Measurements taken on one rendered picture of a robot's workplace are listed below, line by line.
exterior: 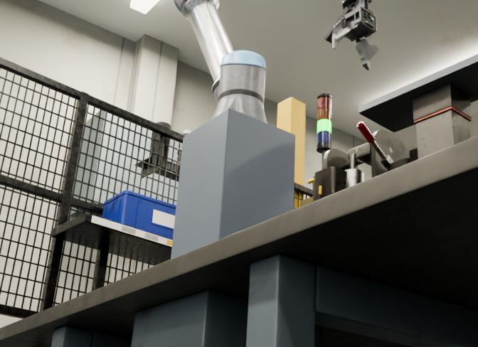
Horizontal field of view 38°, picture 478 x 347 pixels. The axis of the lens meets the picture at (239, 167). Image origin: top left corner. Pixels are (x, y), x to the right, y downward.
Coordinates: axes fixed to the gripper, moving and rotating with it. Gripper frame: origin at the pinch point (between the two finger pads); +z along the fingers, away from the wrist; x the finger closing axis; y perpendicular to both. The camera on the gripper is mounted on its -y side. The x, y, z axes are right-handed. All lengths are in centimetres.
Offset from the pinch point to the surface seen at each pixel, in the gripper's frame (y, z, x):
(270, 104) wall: -274, -185, 215
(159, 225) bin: -71, 37, -12
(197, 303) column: 3, 80, -49
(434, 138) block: 34, 41, -12
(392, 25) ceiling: -136, -190, 204
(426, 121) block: 32.3, 36.2, -11.9
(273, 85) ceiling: -255, -190, 201
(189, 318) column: 1, 83, -49
